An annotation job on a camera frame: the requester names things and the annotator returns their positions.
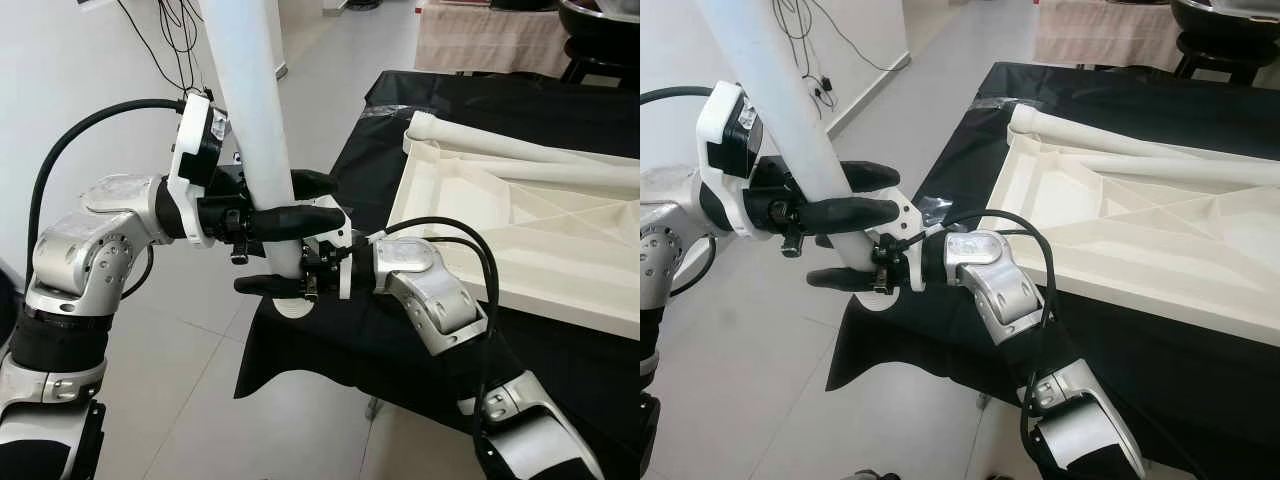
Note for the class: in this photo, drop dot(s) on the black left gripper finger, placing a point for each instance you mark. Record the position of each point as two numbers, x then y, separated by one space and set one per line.
300 222
870 176
315 184
850 215

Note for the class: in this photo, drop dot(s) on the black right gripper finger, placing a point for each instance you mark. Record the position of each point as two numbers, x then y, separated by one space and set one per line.
840 279
270 286

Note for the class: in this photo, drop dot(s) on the white plastic table leg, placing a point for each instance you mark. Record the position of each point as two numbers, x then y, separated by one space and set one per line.
1150 165
787 110
545 167
1080 130
475 132
250 100

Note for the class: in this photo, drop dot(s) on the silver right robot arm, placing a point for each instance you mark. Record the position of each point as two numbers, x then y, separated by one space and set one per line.
985 275
420 290

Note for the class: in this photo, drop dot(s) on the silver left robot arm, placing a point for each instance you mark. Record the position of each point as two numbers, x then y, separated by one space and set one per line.
90 250
665 240

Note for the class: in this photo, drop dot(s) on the clear tape strip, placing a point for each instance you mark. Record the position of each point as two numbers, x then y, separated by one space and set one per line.
385 110
932 210
1005 102

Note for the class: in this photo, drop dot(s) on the black tablecloth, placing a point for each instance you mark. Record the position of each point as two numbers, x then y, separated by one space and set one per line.
1100 85
450 95

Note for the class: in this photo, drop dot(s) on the cream plastic table top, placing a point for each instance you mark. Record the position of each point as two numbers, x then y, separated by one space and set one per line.
560 250
1180 240

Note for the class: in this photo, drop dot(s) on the black round stool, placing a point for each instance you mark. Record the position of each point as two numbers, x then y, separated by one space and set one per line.
1220 65
600 72

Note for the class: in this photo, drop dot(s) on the beige cloth covered side table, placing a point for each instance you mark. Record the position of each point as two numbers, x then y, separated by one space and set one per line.
490 40
1100 35

